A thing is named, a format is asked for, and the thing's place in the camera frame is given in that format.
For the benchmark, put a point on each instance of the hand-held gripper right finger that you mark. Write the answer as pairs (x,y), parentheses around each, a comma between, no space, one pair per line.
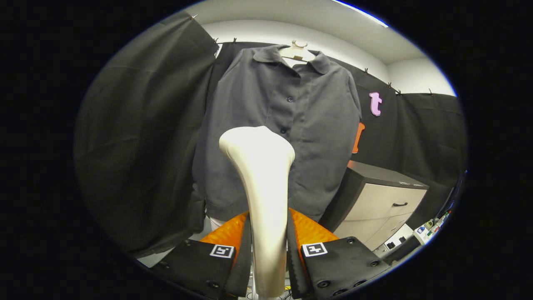
(293,266)

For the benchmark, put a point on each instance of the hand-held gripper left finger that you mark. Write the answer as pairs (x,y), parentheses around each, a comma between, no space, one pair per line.
(243,258)

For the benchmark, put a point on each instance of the white garment steamer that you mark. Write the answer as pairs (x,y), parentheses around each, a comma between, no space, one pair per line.
(264,187)

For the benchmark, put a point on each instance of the dark grey button-up shirt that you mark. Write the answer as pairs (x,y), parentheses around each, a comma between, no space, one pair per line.
(316,125)

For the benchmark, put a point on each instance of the beige clothes hanger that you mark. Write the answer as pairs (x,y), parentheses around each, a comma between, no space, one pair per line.
(296,52)

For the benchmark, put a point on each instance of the white undershirt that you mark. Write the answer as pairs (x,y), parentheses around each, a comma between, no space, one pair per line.
(216,224)

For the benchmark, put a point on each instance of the white floor box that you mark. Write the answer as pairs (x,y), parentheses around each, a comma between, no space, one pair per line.
(395,241)

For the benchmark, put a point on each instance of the dark cabinet with beige drawers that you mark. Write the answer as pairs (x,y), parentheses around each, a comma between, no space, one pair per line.
(387,200)

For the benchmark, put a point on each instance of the cluttered white desk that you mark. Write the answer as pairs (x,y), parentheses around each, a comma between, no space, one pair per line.
(429,231)

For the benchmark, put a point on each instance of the large ceiling light panel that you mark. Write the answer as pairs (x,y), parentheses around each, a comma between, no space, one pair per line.
(366,14)

